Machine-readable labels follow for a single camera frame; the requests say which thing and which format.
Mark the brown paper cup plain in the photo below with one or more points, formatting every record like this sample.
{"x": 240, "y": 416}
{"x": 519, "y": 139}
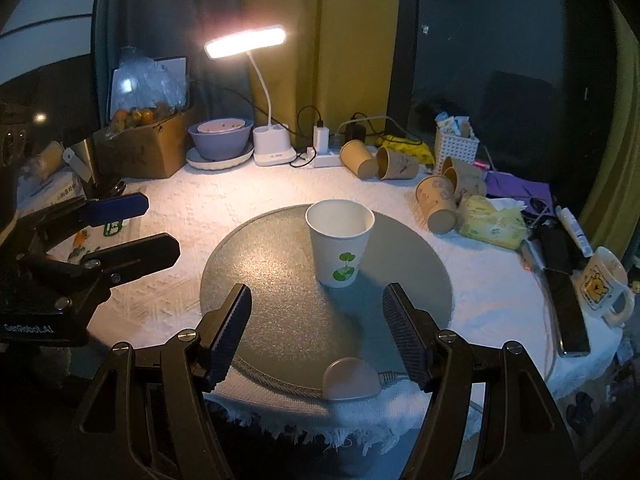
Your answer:
{"x": 356, "y": 157}

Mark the pink bowl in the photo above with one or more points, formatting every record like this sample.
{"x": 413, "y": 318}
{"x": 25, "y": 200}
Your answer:
{"x": 221, "y": 125}

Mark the round grey mat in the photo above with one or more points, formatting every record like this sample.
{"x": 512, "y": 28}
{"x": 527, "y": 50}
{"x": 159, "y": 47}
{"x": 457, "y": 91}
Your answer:
{"x": 298, "y": 327}

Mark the yellow tissue pack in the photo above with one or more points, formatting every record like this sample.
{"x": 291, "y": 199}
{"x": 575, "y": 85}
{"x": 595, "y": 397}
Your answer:
{"x": 495, "y": 221}

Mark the yellow curtain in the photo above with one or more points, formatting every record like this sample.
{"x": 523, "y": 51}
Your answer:
{"x": 336, "y": 60}

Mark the brown paper cup printed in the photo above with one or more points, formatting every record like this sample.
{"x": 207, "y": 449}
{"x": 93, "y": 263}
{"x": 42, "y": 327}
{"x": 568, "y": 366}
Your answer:
{"x": 394, "y": 165}

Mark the white lattice basket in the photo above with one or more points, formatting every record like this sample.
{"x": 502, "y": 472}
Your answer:
{"x": 455, "y": 138}

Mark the brown paper cup rear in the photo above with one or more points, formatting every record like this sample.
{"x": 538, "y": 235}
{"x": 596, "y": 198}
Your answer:
{"x": 465, "y": 178}

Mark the purple bowl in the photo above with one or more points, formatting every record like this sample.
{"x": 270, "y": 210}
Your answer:
{"x": 221, "y": 146}

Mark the black smartphone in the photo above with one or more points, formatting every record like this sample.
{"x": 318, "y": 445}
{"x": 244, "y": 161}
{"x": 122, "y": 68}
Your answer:
{"x": 570, "y": 329}

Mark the cardboard box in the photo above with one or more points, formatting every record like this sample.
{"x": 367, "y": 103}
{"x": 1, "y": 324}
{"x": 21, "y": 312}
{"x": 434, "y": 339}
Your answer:
{"x": 148, "y": 152}

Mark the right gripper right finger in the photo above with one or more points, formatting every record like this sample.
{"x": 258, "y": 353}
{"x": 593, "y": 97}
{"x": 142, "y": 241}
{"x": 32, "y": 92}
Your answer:
{"x": 414, "y": 332}

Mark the grey curtain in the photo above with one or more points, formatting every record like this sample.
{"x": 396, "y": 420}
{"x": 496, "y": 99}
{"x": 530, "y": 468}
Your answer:
{"x": 174, "y": 29}

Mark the white charger plug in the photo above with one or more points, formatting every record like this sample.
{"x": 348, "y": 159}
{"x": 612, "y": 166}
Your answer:
{"x": 320, "y": 139}

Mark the white paper cup green print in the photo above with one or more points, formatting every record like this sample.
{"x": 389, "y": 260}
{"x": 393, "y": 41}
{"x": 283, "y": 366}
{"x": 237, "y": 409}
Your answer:
{"x": 339, "y": 233}

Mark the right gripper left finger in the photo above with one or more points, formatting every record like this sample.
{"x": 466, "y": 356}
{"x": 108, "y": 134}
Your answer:
{"x": 222, "y": 330}

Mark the white cartoon mug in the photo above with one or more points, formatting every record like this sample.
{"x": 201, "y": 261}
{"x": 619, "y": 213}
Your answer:
{"x": 603, "y": 290}

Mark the purple cloth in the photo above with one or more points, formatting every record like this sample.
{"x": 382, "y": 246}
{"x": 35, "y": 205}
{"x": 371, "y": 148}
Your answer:
{"x": 536, "y": 196}

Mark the large brown paper cup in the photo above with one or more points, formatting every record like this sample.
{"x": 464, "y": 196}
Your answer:
{"x": 435, "y": 198}

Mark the fruit sticker packet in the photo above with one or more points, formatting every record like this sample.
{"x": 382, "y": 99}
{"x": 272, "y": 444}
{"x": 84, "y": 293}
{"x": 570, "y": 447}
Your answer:
{"x": 91, "y": 239}

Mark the clear plastic bag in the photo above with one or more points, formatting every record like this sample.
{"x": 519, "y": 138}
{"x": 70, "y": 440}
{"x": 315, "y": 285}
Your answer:
{"x": 143, "y": 83}

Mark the white tube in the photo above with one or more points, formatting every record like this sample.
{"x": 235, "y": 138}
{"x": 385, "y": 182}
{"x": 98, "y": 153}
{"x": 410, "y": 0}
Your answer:
{"x": 574, "y": 230}

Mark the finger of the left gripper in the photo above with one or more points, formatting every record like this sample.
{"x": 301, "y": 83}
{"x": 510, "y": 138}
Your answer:
{"x": 100, "y": 212}
{"x": 124, "y": 263}

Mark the white power strip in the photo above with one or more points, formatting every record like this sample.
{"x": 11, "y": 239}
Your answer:
{"x": 328, "y": 160}

